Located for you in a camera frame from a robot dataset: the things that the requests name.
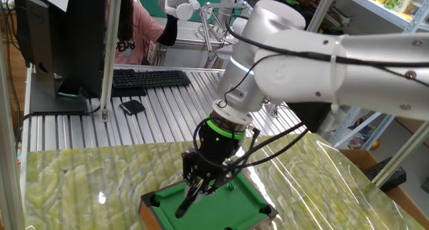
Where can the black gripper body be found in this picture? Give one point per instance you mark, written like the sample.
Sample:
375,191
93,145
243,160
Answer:
219,147

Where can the green pool ball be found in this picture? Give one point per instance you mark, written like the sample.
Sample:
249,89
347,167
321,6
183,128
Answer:
231,186

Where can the black plastic case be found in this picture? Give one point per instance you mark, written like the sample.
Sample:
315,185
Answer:
388,176

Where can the white metal storage shelf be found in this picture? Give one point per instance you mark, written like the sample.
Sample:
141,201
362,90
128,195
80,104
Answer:
375,7

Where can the brown cardboard box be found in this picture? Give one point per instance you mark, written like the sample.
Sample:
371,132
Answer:
358,159

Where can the white haptic control device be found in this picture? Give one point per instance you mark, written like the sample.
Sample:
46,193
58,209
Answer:
181,5

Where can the black computer monitor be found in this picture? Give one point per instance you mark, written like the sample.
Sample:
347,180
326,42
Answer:
77,39

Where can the smartphone on monitor stand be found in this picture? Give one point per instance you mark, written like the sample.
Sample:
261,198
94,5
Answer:
69,90

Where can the aluminium frame post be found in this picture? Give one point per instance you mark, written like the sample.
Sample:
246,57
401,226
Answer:
321,7
399,156
8,156
110,55

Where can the yellow ball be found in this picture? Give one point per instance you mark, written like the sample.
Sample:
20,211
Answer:
375,145

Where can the black wallet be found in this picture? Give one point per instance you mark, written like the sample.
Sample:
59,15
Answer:
132,107

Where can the mini green pool table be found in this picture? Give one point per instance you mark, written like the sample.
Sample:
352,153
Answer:
234,210

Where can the person in pink shirt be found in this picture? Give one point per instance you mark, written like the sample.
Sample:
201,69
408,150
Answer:
140,29

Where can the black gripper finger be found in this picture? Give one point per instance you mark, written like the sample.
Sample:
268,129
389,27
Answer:
193,169
221,178

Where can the pale yellow bottle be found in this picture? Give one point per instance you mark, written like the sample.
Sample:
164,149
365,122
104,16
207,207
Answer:
405,1

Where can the black keyboard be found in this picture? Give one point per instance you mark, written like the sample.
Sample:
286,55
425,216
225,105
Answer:
151,78

